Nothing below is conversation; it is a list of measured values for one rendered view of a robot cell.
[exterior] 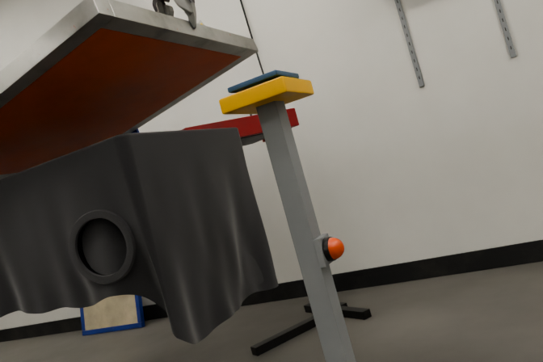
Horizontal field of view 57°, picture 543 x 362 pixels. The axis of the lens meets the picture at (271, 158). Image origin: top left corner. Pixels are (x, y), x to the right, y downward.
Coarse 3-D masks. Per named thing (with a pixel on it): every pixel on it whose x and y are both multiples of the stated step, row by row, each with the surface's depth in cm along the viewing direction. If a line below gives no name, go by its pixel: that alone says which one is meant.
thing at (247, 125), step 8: (288, 112) 247; (224, 120) 227; (232, 120) 229; (240, 120) 231; (248, 120) 234; (256, 120) 236; (296, 120) 249; (184, 128) 216; (192, 128) 218; (200, 128) 220; (240, 128) 231; (248, 128) 233; (256, 128) 235; (240, 136) 230; (248, 136) 235; (256, 136) 243; (248, 144) 278
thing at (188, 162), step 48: (144, 144) 97; (192, 144) 111; (240, 144) 130; (144, 192) 94; (192, 192) 107; (240, 192) 125; (144, 240) 93; (192, 240) 103; (240, 240) 122; (192, 288) 101; (240, 288) 117; (192, 336) 96
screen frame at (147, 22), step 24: (96, 0) 84; (72, 24) 86; (96, 24) 86; (120, 24) 90; (144, 24) 94; (168, 24) 101; (48, 48) 89; (72, 48) 91; (216, 48) 121; (240, 48) 128; (0, 72) 95; (24, 72) 92; (0, 96) 96; (144, 120) 151
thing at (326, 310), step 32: (256, 96) 84; (288, 96) 87; (288, 128) 90; (288, 160) 87; (288, 192) 88; (288, 224) 88; (320, 256) 86; (320, 288) 87; (320, 320) 87; (352, 352) 89
